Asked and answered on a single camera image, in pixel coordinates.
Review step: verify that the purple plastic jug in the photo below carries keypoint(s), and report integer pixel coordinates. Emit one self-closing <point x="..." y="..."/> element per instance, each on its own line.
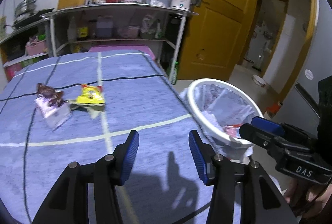
<point x="105" y="28"/>

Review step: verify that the bunch of plastic bags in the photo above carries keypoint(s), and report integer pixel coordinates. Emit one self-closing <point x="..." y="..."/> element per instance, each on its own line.
<point x="151" y="27"/>

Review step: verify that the dark bottle yellow label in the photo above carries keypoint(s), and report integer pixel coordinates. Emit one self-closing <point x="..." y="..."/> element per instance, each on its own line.
<point x="83" y="32"/>

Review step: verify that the low wooden shelf unit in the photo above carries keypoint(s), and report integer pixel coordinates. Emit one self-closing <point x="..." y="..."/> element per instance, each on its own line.
<point x="23" y="29"/>

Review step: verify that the pink white wrapper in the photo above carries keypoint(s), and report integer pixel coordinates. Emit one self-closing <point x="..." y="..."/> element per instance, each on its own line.
<point x="53" y="114"/>

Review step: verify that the steel steamer pot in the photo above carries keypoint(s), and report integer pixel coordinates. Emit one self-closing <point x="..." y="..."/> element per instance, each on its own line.
<point x="24" y="7"/>

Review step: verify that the pink plastic tub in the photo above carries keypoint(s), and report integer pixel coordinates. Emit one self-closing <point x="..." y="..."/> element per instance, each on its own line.
<point x="128" y="31"/>

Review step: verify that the yellow snack wrapper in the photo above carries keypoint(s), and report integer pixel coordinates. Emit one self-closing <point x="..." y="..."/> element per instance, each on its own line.
<point x="89" y="95"/>

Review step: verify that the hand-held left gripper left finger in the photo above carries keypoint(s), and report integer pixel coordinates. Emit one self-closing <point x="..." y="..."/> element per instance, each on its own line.
<point x="129" y="154"/>

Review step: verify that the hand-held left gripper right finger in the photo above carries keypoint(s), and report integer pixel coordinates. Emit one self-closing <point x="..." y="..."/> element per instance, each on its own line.
<point x="198" y="156"/>

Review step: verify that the white metal shelf rack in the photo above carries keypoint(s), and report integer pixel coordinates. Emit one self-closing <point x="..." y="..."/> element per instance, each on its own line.
<point x="116" y="6"/>

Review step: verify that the black induction cooker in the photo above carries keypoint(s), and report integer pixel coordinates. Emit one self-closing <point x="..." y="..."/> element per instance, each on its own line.
<point x="39" y="13"/>

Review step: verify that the yellow wooden door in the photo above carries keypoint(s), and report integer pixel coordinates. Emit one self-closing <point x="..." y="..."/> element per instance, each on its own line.
<point x="223" y="32"/>

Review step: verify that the person's right hand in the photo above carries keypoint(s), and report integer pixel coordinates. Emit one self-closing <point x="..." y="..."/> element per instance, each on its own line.
<point x="308" y="198"/>

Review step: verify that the white floor bowl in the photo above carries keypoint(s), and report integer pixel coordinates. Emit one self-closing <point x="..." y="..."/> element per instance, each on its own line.
<point x="259" y="81"/>

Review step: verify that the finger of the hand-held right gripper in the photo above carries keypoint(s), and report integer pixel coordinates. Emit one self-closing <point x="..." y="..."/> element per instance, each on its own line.
<point x="267" y="124"/>
<point x="259" y="137"/>

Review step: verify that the purple snack wrapper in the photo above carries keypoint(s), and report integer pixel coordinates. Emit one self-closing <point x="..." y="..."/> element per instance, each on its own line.
<point x="50" y="94"/>

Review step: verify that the green floor bottle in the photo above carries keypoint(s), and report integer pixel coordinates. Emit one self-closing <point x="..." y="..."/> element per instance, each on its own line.
<point x="174" y="73"/>

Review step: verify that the pink plastic basket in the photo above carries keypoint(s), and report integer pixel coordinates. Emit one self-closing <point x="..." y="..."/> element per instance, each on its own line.
<point x="36" y="47"/>

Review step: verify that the white plastic bottle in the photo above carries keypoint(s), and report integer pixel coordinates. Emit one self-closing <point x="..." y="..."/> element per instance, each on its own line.
<point x="72" y="31"/>

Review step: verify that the white rimmed trash bin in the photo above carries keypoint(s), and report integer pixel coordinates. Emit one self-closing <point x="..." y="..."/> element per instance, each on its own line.
<point x="223" y="104"/>
<point x="193" y="104"/>

